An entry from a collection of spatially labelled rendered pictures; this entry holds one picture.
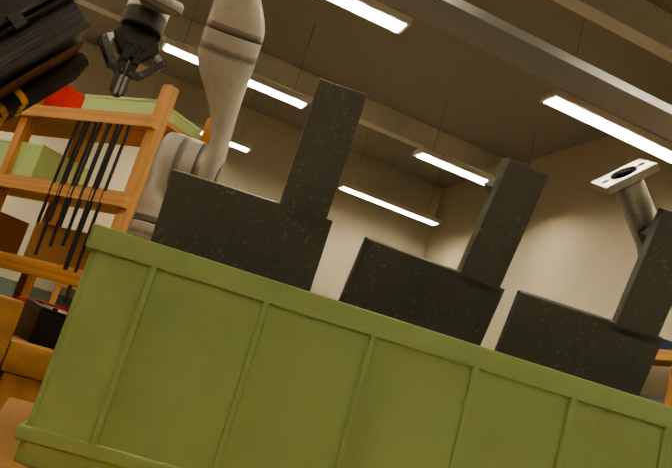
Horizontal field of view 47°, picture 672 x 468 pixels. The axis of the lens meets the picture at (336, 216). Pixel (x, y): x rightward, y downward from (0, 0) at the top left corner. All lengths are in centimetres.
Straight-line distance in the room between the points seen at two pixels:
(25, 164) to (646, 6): 479
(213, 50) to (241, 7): 8
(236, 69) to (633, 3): 568
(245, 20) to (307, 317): 70
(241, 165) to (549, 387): 1061
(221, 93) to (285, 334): 69
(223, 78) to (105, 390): 72
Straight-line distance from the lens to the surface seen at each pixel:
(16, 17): 180
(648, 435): 69
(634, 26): 665
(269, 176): 1125
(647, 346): 81
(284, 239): 69
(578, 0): 638
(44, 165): 497
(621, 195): 80
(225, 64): 121
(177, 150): 124
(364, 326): 59
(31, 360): 108
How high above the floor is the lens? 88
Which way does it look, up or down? 13 degrees up
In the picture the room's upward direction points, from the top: 16 degrees clockwise
